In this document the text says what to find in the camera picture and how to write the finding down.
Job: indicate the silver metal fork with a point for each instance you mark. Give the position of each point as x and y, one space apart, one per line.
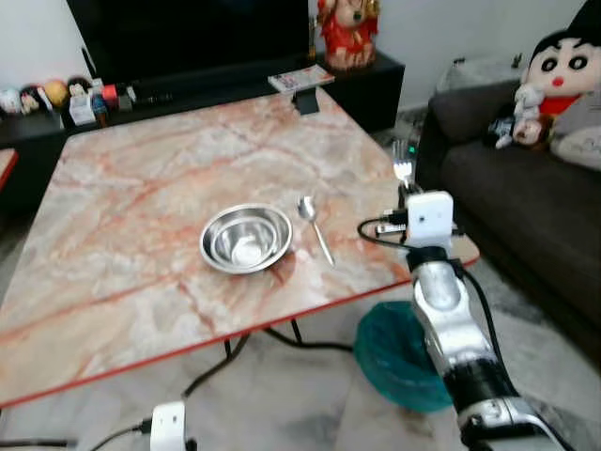
403 167

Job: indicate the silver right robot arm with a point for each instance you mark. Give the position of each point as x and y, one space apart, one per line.
453 329

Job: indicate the silver metal spoon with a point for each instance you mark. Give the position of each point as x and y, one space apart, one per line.
307 208

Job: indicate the dark brown sofa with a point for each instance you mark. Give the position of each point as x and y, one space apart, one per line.
526 216

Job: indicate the small black stand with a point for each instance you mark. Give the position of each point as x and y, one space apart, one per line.
306 101

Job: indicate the pale bag behind sofa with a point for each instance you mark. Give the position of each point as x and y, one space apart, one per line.
484 72

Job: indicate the teal plastic basket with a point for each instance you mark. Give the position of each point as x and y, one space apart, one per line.
394 357

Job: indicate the small white plush toy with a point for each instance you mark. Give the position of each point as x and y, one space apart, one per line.
528 108

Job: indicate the stainless steel bowl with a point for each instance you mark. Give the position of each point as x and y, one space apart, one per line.
246 239

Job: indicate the red and gold plush doll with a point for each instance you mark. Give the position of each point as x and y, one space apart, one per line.
348 33

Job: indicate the grey round plush toy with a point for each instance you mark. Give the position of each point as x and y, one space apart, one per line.
580 136

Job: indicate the cartoon boy plush toy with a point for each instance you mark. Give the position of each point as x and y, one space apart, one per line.
563 68

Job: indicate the black remote control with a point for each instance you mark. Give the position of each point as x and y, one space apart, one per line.
155 97

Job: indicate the black flat television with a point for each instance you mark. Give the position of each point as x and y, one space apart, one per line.
188 33

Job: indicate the small red can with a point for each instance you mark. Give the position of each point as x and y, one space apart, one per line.
109 96

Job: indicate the yellow round figurine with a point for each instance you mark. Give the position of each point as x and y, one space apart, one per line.
55 92

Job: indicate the black haired small figurine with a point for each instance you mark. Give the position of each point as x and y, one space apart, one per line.
31 100

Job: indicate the red edged furniture piece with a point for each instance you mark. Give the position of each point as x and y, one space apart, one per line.
6 167

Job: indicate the white small figurine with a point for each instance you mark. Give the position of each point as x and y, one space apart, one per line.
9 101

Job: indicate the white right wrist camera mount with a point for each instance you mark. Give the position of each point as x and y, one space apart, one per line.
429 219

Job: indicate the black metal table frame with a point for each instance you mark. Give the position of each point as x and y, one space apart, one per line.
235 349

